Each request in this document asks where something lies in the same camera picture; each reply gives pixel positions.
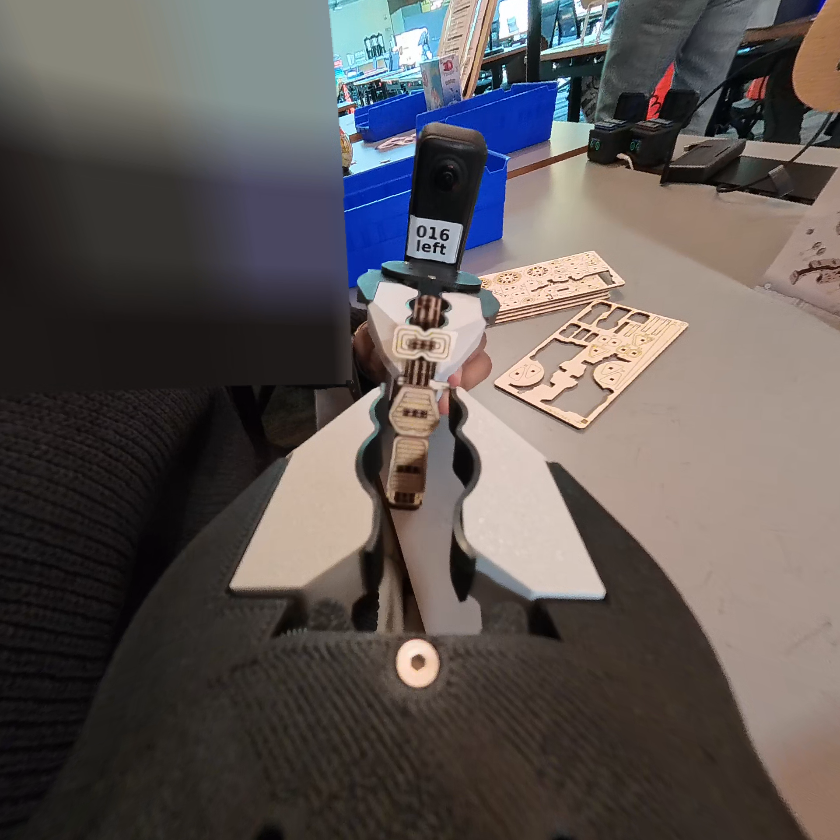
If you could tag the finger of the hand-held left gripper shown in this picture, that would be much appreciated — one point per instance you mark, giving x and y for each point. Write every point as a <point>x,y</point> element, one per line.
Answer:
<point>472,328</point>
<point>384,328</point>

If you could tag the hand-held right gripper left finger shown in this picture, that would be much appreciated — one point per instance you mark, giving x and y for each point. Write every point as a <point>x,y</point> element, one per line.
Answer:
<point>295,525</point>

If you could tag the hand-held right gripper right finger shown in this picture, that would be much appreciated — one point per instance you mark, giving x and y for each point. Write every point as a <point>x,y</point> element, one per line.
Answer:
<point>525,525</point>

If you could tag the wooden model strip assembly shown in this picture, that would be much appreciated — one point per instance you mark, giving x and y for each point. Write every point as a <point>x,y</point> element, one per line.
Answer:
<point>412,413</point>

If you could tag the person's left hand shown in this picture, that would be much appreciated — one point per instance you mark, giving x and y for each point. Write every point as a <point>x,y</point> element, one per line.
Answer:
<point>478,371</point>

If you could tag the large blue plastic bin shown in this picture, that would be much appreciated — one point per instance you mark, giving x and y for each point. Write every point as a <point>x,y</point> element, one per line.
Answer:
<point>380,210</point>

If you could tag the small blue plastic bin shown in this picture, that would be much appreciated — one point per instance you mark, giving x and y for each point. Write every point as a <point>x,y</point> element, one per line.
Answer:
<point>387,118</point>

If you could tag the long blue plastic bin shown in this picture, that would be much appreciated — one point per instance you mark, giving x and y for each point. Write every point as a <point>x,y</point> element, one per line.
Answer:
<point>499,111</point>

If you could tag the stack of wooden puzzle sheets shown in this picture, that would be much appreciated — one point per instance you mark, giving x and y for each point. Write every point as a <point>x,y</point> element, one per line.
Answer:
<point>558,282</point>

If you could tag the colourful puzzle box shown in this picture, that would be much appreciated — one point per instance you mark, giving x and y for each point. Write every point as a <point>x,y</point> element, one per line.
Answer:
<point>438,85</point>

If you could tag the painted egg figure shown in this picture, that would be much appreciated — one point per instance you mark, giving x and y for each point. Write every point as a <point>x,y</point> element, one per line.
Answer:
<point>346,151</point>

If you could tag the single wooden puzzle sheet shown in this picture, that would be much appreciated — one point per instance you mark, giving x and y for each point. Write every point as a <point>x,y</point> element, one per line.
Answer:
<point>571,380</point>

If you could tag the leaning wooden kit box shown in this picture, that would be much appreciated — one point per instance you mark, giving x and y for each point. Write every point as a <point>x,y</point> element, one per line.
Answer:
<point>469,39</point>

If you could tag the black battery charger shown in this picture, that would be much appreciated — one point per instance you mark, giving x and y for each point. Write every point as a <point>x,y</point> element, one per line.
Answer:
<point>656,141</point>
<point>607,141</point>

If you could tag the black vertical pole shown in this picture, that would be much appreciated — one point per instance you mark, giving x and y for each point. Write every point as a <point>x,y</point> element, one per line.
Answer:
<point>533,33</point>

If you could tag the background brown table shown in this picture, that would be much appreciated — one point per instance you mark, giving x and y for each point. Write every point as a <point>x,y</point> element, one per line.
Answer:
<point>564,50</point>

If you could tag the black knit sweater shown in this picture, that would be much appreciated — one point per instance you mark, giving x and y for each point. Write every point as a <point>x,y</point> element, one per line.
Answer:
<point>79,525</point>

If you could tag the flat black case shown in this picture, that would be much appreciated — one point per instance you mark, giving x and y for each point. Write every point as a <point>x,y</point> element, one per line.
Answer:
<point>709,156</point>

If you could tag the black tablet on stand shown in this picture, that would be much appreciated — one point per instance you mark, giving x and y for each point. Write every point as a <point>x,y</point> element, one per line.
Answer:
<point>774,177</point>

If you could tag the white printed instruction sheet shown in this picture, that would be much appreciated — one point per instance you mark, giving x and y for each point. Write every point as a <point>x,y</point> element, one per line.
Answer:
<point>810,262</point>

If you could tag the round wooden chair back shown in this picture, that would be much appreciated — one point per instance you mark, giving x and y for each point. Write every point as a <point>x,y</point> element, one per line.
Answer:
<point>820,59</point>

